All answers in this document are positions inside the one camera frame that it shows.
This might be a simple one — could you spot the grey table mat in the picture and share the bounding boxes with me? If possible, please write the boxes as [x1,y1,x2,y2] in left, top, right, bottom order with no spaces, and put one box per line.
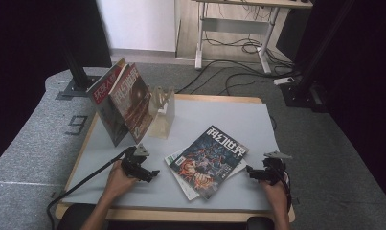
[61,95,290,212]

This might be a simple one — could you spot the plastic portrait cover magazine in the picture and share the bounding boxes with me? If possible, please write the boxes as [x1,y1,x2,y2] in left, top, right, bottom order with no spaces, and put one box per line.
[86,57,129,148]

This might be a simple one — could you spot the white snowy scene magazine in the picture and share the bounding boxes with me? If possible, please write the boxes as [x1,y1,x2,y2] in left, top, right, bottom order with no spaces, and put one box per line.
[164,148,248,202]

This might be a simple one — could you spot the white desk frame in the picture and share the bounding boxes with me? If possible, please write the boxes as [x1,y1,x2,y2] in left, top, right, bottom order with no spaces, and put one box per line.
[192,0,314,75]

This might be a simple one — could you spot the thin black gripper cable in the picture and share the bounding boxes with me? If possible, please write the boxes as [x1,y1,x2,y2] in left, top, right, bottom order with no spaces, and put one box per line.
[276,166,294,214]

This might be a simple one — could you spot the black slanted metal stand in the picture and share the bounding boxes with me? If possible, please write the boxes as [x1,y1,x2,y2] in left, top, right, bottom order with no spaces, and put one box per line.
[278,0,356,113]

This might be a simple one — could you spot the black curtain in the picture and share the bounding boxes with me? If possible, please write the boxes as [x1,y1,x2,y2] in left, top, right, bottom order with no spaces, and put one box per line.
[0,0,113,171]
[276,0,386,209]

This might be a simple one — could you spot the dark blue cover magazine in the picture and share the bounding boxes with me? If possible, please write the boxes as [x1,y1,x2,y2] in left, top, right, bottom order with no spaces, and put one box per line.
[169,125,250,201]

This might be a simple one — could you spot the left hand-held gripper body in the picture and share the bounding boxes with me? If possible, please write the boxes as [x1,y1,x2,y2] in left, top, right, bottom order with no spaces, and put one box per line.
[120,143,150,180]

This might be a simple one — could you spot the black stand with base plate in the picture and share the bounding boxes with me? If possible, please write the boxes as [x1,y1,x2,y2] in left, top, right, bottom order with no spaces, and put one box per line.
[55,44,107,101]

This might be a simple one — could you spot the red brown cover magazine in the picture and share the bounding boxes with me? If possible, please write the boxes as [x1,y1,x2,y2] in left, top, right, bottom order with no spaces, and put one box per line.
[107,62,154,146]

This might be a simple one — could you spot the clear acrylic magazine rack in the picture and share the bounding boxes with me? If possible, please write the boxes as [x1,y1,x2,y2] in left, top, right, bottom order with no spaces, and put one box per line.
[147,85,176,140]

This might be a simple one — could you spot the person's black pants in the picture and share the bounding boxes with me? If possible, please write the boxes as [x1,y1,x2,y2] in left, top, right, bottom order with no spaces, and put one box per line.
[56,202,275,230]

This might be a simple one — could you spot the person's right hand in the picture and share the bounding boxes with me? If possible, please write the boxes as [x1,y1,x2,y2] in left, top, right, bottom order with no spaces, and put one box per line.
[260,177,293,213]

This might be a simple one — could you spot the thick black gripper cable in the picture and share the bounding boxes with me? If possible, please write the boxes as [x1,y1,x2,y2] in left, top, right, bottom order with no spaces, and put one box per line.
[46,149,131,230]

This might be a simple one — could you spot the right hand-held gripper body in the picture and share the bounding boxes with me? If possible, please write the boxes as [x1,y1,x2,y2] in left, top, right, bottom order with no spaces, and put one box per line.
[259,150,293,187]

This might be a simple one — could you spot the person's left hand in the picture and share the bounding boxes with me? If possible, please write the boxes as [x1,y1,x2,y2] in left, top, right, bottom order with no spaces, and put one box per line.
[104,159,141,201]

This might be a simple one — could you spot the white power strip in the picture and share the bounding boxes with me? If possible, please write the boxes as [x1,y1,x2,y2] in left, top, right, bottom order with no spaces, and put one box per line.
[273,76,295,86]

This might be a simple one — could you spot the bundle of black floor cables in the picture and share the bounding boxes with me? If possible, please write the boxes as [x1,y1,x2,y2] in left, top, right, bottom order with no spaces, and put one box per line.
[175,32,302,96]

